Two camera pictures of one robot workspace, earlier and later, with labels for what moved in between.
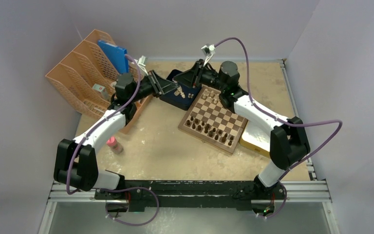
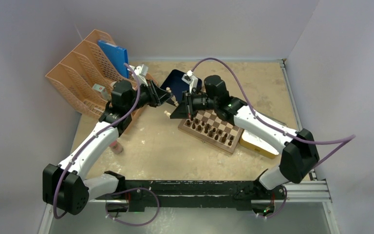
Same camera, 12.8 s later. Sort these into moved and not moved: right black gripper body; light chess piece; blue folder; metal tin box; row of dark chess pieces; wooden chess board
Moved: light chess piece; right black gripper body
Not moved: blue folder; metal tin box; wooden chess board; row of dark chess pieces
